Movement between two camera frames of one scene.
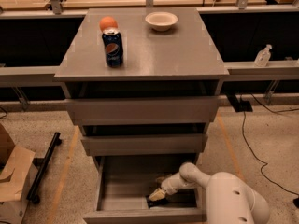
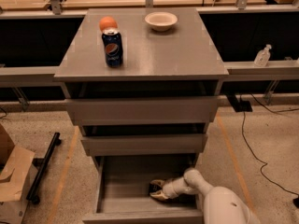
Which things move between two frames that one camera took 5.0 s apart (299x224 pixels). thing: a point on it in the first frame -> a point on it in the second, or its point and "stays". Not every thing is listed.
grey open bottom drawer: (123, 184) stays
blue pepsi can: (113, 47) stays
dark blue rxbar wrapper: (158, 203) -> (153, 188)
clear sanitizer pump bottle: (263, 57) stays
